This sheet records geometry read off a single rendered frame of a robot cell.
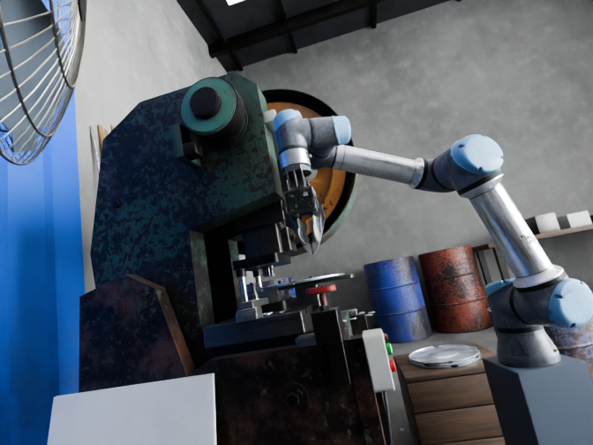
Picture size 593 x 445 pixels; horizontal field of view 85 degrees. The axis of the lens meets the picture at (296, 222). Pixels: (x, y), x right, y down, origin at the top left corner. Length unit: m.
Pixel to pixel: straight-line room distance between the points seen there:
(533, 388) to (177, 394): 0.93
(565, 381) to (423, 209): 3.58
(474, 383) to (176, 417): 1.06
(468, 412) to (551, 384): 0.48
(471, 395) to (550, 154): 4.03
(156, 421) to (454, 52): 5.27
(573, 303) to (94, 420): 1.26
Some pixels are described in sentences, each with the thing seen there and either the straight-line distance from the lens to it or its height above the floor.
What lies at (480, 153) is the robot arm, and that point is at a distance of 0.96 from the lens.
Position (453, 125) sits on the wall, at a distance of 4.97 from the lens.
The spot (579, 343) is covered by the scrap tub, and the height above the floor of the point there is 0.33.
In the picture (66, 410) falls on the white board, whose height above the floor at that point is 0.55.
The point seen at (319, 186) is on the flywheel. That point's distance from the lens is 1.55.
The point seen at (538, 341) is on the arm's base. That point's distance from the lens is 1.15.
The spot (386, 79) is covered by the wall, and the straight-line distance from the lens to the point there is 5.21.
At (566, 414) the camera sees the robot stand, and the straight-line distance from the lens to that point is 1.18.
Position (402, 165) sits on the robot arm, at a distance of 1.03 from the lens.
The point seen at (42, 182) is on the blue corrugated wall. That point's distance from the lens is 2.07.
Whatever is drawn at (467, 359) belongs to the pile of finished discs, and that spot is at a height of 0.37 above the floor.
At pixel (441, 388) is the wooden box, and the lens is 1.50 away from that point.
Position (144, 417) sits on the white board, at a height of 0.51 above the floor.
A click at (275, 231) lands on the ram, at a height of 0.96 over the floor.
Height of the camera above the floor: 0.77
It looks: 11 degrees up
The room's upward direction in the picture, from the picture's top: 10 degrees counter-clockwise
